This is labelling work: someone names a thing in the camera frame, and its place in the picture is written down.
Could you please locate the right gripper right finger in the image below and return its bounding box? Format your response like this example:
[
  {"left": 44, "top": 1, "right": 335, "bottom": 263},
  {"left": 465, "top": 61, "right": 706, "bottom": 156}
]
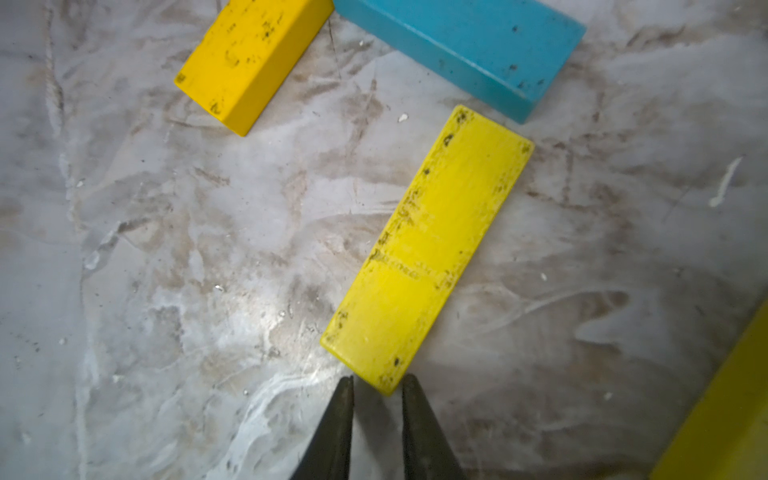
[{"left": 402, "top": 374, "right": 466, "bottom": 479}]

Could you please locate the teal block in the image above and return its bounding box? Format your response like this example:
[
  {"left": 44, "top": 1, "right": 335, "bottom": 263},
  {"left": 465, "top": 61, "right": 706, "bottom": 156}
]
[{"left": 334, "top": 0, "right": 586, "bottom": 123}]

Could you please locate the yellow block horizontal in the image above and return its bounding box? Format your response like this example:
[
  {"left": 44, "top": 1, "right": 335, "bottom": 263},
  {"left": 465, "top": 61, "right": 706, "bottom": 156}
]
[{"left": 320, "top": 105, "right": 535, "bottom": 395}]

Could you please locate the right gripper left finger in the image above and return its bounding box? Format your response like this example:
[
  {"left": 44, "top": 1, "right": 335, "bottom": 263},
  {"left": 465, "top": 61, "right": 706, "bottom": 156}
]
[{"left": 290, "top": 376, "right": 354, "bottom": 480}]

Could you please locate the yellow block bottom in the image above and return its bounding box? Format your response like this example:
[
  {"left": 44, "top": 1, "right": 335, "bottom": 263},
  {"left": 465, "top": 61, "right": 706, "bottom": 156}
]
[{"left": 174, "top": 0, "right": 334, "bottom": 137}]

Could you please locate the yellow block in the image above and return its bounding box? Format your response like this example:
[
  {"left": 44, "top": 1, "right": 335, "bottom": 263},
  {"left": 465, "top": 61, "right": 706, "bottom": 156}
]
[
  {"left": 650, "top": 304, "right": 767, "bottom": 479},
  {"left": 174, "top": 0, "right": 334, "bottom": 137}
]

